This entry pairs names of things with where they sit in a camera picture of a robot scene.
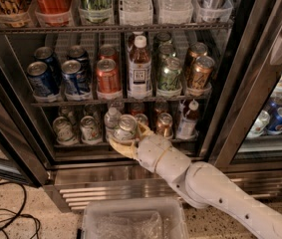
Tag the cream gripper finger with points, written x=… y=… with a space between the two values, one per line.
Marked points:
x=144 y=130
x=128 y=149

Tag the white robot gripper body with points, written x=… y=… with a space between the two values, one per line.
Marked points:
x=150 y=151

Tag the green 7up can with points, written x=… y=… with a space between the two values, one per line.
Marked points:
x=64 y=131
x=126 y=129

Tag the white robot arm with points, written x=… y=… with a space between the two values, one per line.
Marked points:
x=200 y=184

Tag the red soda can bottom shelf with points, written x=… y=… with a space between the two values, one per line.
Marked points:
x=142 y=118

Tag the orange soda can bottom shelf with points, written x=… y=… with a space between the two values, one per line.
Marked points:
x=164 y=125

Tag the orange soda can shelf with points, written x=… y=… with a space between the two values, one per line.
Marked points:
x=108 y=80
x=164 y=125

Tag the tea bottle bottom shelf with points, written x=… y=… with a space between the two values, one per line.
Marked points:
x=188 y=115

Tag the tea bottle shelf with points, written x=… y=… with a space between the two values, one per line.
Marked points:
x=188 y=115
x=140 y=69

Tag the clear water bottle bottom shelf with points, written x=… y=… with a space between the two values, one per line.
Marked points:
x=111 y=120

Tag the green lacroix can middle shelf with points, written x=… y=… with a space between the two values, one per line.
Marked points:
x=168 y=83

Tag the orange soda can middle shelf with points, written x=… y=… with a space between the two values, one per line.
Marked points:
x=108 y=80

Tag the tea bottle middle shelf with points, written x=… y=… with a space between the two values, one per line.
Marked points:
x=140 y=69

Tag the green 7up can left front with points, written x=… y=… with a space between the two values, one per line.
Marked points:
x=64 y=131

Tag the copper lacroix can middle shelf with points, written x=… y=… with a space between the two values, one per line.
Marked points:
x=200 y=73

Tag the blue pepsi can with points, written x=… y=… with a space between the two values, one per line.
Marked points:
x=45 y=88
x=76 y=83

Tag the blue pepsi can far left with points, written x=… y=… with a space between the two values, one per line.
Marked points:
x=45 y=88

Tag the blue pepsi can right fridge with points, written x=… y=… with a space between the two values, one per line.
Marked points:
x=275 y=124

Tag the green can top shelf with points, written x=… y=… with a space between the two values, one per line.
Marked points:
x=98 y=11

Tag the silver can top shelf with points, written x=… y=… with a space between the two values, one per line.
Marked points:
x=211 y=11

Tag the red coca cola can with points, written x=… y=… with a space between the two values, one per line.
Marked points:
x=54 y=12

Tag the clear plastic storage bin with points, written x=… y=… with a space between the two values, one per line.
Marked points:
x=148 y=218

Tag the steel fridge door frame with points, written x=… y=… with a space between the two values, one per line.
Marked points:
x=255 y=68

